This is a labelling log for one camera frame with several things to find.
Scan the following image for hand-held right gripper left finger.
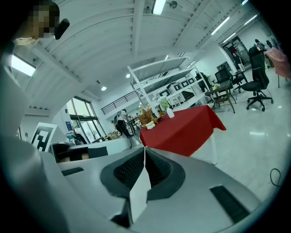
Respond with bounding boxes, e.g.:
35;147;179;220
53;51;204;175
43;147;146;233

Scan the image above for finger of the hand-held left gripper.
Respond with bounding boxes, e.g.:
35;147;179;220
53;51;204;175
106;137;141;156

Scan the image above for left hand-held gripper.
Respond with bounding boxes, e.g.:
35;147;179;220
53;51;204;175
30;122;109;164

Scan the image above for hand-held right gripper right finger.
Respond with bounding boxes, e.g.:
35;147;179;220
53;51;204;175
129;147;262;233

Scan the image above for white flowers bunch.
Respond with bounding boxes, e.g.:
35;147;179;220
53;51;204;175
158;95;170;110

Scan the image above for brown dried plant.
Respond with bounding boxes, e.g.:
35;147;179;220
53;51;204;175
137;104;156;126

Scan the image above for person's zip jacket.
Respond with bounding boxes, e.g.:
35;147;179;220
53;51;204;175
0;43;55;233

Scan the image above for black stair railing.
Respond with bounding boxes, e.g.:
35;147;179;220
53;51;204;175
101;91;137;116

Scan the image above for glass doors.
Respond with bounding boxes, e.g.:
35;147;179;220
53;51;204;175
65;96;107;144

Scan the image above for red-clothed table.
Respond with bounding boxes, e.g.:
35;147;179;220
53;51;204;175
139;104;227;166

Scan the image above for square ceiling light panel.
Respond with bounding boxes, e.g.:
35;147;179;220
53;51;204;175
11;54;36;77

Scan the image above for row of white ovens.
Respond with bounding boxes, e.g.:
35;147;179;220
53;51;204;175
158;76;197;97

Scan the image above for white metal shelf rack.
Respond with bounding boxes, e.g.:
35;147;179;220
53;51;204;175
127;56;212;114

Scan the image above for dark side table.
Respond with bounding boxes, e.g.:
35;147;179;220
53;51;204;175
204;83;237;114

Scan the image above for black office chair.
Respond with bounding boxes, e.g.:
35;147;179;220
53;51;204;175
215;67;248;93
241;46;274;112

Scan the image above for person's head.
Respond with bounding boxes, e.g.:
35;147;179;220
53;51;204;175
22;0;61;39

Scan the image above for long ceiling light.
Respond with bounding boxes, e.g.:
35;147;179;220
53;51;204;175
210;15;231;36
151;0;168;15

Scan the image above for pink cloth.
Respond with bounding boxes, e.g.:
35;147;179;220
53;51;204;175
265;47;291;79

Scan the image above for black cable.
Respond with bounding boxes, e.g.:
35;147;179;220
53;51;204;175
270;167;282;187

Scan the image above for black head-worn camera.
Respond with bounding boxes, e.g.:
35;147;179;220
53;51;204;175
54;18;70;41

